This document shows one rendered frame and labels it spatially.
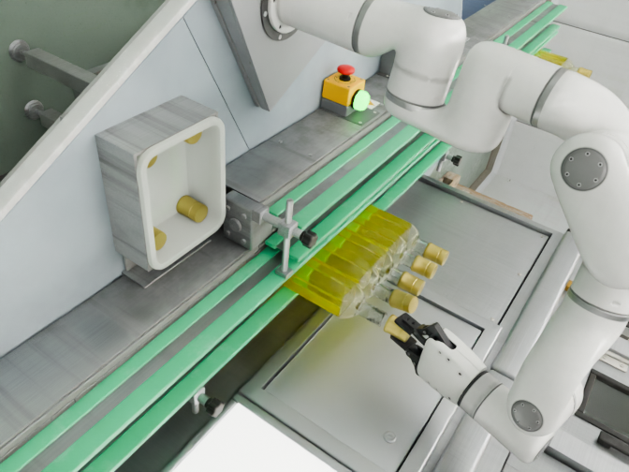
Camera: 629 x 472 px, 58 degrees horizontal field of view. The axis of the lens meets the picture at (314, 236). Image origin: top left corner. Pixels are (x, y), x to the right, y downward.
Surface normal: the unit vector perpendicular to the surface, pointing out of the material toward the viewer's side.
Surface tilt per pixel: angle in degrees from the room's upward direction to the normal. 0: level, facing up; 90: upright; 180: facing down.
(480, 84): 92
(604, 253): 96
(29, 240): 0
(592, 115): 53
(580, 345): 85
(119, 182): 90
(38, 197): 0
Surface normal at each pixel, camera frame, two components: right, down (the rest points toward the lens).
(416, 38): -0.58, 0.41
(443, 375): -0.76, 0.33
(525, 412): -0.70, 0.09
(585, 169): -0.53, 0.17
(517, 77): -0.48, -0.04
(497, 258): 0.09, -0.76
